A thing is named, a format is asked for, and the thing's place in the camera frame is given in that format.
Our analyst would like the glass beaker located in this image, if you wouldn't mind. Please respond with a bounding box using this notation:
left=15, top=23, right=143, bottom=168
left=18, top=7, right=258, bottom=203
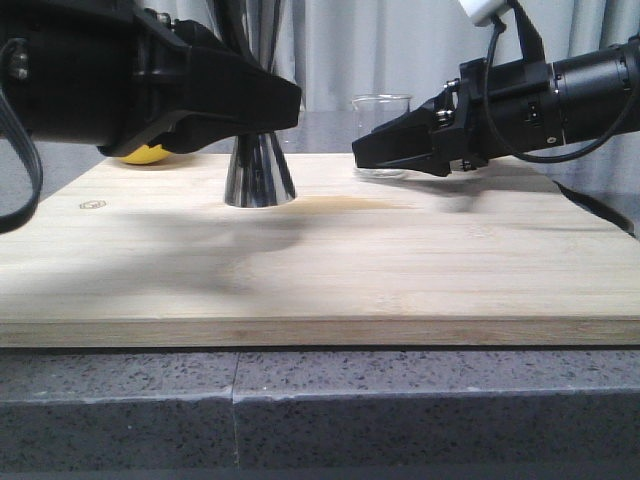
left=351, top=94, right=412, bottom=181

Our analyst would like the steel jigger measuring cup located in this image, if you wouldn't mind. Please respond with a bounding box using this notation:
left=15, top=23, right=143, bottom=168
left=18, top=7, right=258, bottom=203
left=225, top=1, right=296, bottom=208

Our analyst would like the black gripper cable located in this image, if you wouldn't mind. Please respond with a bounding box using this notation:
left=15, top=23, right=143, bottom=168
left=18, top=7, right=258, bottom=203
left=0, top=37, right=45, bottom=235
left=482, top=0, right=640, bottom=165

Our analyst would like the grey curtain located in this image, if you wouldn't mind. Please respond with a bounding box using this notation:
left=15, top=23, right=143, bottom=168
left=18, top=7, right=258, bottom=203
left=275, top=1, right=639, bottom=112

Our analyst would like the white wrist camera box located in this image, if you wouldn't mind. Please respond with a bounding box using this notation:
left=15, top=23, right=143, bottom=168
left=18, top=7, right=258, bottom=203
left=459, top=0, right=509, bottom=27

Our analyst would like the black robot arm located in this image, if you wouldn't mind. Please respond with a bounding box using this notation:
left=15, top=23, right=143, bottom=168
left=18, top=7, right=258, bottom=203
left=352, top=39, right=639, bottom=177

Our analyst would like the wooden cutting board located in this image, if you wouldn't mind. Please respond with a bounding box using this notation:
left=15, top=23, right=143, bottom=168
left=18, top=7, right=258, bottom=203
left=1, top=154, right=639, bottom=347

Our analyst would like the yellow lemon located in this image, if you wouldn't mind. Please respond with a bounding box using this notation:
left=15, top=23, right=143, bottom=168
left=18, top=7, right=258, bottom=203
left=118, top=145, right=172, bottom=165

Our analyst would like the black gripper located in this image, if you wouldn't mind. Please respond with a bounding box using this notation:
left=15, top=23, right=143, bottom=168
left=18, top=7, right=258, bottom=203
left=352, top=59, right=566, bottom=177
left=1, top=0, right=273, bottom=156

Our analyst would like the black board strap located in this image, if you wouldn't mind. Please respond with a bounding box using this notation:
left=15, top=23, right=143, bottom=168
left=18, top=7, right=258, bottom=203
left=552, top=178, right=637, bottom=239

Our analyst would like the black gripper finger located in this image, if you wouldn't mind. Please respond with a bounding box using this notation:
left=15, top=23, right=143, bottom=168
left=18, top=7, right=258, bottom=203
left=159, top=47, right=302, bottom=153

